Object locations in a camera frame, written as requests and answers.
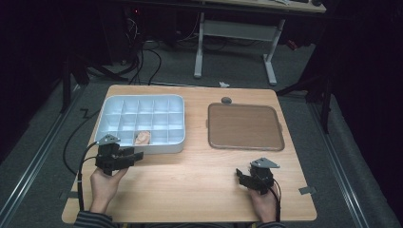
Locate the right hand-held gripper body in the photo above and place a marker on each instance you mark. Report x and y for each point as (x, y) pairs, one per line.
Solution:
(261, 180)

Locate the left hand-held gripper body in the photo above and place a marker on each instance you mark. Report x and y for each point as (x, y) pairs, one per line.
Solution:
(109, 158)

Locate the pale pink sock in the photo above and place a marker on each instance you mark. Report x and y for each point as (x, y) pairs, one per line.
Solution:
(142, 138)

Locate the white compartment storage box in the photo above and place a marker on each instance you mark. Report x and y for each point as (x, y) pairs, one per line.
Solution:
(139, 117)

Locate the person's right hand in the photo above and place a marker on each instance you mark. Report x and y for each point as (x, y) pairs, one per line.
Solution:
(266, 205)

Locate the person's left hand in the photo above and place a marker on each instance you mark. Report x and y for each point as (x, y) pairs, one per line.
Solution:
(104, 188)

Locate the grey tape piece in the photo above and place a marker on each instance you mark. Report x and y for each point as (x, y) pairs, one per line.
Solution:
(69, 195)
(307, 190)

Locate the brown square tray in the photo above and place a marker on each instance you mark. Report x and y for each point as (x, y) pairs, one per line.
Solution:
(244, 126)

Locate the grey round knob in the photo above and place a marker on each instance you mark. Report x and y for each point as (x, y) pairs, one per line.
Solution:
(226, 100)

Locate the black stand legs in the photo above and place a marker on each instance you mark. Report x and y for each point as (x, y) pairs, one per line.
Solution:
(68, 82)
(324, 95)

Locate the white paper scrap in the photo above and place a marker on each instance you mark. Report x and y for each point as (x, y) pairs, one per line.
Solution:
(224, 84)

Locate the small red object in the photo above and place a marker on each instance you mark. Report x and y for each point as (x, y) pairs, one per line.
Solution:
(292, 44)

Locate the white-legged wooden desk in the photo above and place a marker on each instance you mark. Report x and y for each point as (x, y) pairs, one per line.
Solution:
(236, 30)

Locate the metal floor rail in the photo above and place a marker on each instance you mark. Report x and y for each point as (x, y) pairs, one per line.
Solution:
(34, 161)
(340, 167)

